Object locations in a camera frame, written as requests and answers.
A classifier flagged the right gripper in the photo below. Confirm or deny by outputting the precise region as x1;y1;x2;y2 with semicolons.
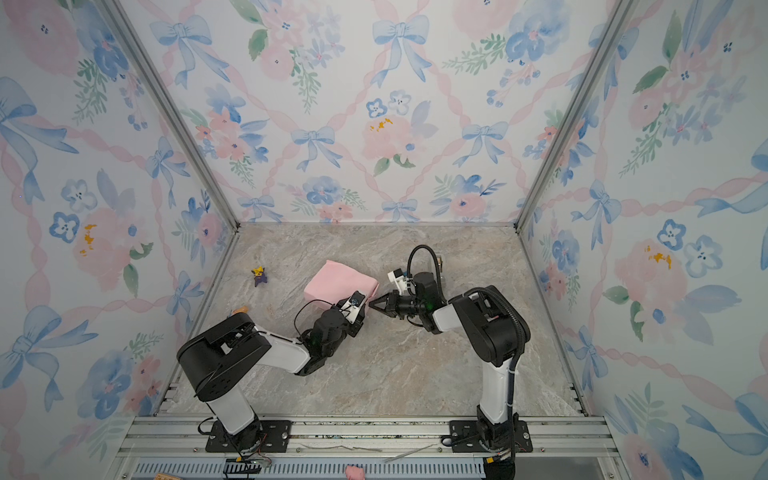
370;293;427;321

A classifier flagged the purple wrapping paper sheet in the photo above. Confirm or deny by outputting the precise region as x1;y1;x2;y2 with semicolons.
303;260;379;310

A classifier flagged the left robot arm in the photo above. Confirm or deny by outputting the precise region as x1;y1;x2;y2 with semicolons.
176;293;365;454

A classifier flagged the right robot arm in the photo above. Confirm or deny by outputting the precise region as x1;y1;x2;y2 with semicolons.
369;269;531;453

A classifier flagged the yellow purple toy figure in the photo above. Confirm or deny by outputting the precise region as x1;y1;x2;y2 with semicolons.
251;267;268;287

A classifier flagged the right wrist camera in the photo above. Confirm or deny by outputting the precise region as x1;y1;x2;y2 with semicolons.
388;268;416;296

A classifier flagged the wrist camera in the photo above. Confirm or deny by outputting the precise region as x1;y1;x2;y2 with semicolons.
388;268;416;296
340;291;366;325

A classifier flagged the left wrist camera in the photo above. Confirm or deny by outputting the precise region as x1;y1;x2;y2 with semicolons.
340;291;366;325

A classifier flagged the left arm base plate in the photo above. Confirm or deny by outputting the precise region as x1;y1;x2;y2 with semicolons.
205;420;292;456

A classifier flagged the pink object on rail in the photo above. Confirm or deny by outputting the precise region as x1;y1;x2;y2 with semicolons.
344;465;366;480

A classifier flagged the black corrugated cable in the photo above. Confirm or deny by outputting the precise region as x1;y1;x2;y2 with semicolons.
407;244;533;373

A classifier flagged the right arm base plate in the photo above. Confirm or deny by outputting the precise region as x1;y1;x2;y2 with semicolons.
441;419;533;454

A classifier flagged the aluminium rail frame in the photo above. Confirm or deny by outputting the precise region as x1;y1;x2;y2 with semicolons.
107;414;629;479

